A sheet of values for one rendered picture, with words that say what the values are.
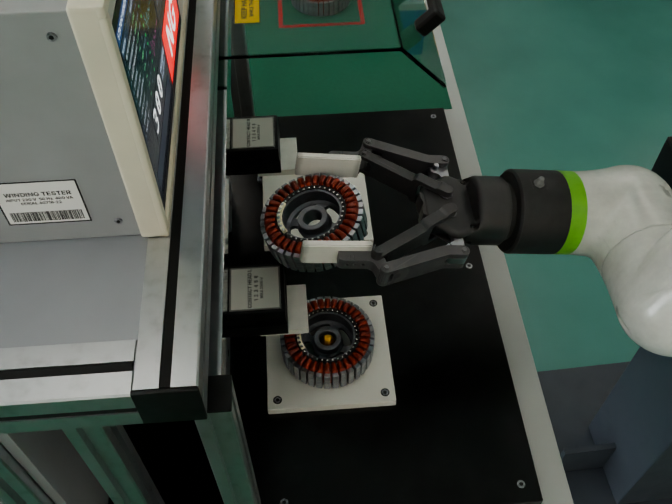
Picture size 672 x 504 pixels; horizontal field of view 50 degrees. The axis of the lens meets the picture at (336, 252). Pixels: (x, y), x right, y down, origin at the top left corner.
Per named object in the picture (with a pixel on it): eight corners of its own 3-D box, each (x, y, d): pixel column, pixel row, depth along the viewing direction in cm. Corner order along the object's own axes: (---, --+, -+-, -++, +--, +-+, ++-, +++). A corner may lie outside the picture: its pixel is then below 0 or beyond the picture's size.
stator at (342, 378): (371, 310, 92) (373, 293, 89) (375, 390, 85) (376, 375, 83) (283, 310, 92) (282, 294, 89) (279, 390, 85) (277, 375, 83)
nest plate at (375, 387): (381, 300, 95) (381, 294, 94) (395, 405, 86) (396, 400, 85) (265, 307, 94) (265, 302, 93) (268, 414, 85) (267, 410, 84)
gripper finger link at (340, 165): (361, 159, 79) (361, 154, 79) (297, 156, 78) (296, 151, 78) (357, 178, 81) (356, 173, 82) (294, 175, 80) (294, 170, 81)
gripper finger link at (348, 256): (385, 259, 74) (389, 283, 72) (336, 259, 73) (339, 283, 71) (388, 250, 73) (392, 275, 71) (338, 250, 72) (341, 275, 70)
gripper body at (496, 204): (499, 262, 80) (417, 261, 78) (484, 203, 85) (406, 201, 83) (522, 220, 74) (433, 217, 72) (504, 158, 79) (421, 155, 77)
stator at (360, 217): (362, 183, 82) (357, 161, 79) (373, 264, 76) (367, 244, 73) (267, 202, 83) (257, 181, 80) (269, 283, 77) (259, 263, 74)
